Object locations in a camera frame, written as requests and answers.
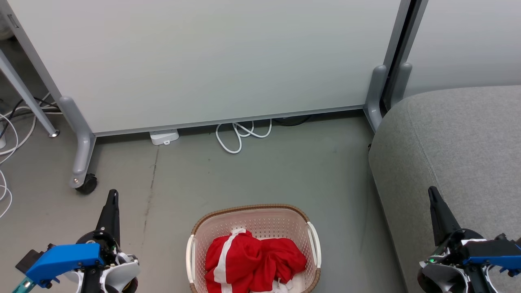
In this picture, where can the black caster wheel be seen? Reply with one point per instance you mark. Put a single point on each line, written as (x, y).
(87, 184)

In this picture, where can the teal left camera connector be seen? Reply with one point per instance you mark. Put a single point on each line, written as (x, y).
(22, 285)

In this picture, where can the grey metal table leg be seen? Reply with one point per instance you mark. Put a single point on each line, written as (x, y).
(24, 93)

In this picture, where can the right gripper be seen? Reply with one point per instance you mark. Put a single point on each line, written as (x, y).
(452, 248)

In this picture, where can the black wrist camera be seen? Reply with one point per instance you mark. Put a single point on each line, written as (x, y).
(30, 258)
(506, 237)

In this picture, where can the white partition panel grey frame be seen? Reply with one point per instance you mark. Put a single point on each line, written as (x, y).
(203, 61)

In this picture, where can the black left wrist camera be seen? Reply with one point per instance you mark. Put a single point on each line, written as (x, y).
(30, 258)

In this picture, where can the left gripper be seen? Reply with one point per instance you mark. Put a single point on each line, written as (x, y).
(99, 241)

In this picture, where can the grey fabric sofa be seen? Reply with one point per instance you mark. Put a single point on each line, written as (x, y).
(456, 154)

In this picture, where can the red garment broad white stripe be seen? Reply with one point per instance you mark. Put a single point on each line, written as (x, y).
(228, 260)

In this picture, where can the grey partition leg with caster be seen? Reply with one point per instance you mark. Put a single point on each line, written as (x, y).
(83, 142)

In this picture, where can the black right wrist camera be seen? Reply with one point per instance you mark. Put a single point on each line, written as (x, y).
(506, 237)

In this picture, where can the blue right camera mount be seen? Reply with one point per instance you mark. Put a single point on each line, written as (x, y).
(494, 252)

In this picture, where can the beige perforated laundry basket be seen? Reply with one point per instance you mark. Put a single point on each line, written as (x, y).
(260, 219)

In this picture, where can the white partition panel dark edge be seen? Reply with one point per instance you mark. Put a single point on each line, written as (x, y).
(464, 40)

